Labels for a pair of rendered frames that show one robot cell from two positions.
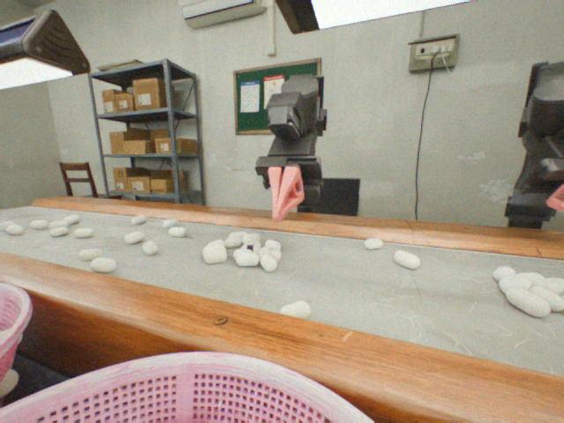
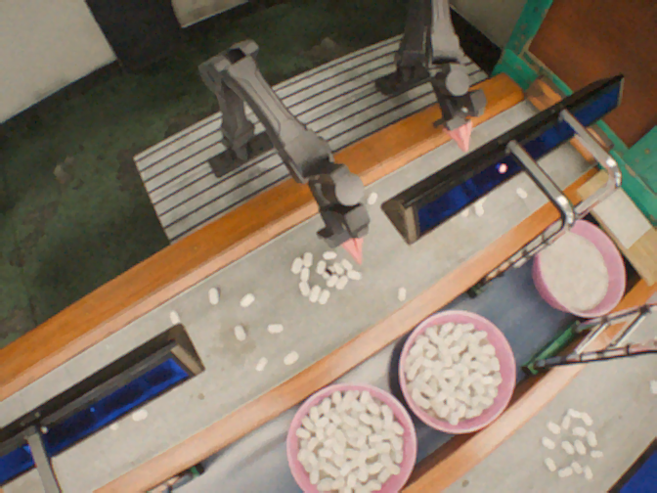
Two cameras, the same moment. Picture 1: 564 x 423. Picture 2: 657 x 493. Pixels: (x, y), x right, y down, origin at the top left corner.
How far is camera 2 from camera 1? 0.75 m
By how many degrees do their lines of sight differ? 66
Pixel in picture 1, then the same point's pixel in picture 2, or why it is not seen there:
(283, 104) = (362, 224)
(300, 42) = not seen: outside the picture
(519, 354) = (454, 247)
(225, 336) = (406, 325)
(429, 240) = (391, 166)
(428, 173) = not seen: outside the picture
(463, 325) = (439, 246)
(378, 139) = not seen: outside the picture
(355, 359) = (436, 298)
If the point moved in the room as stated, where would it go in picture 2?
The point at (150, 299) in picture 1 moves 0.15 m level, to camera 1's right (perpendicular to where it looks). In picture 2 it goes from (366, 342) to (406, 289)
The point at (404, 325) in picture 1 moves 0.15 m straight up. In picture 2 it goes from (427, 262) to (445, 239)
